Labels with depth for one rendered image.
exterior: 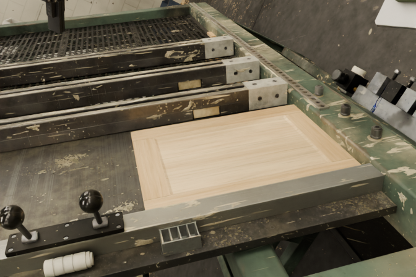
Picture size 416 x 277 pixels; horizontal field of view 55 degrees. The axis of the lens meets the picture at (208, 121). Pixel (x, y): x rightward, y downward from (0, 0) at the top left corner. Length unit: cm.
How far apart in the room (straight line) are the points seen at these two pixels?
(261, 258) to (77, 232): 34
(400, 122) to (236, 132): 42
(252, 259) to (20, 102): 91
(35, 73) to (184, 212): 105
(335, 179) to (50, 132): 74
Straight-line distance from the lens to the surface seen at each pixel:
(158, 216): 78
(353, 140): 100
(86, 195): 66
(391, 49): 237
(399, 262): 71
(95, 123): 115
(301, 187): 84
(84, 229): 77
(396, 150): 98
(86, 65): 165
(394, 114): 116
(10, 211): 69
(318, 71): 243
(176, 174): 92
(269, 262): 79
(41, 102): 138
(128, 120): 115
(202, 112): 118
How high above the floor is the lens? 158
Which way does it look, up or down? 24 degrees down
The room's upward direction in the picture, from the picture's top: 70 degrees counter-clockwise
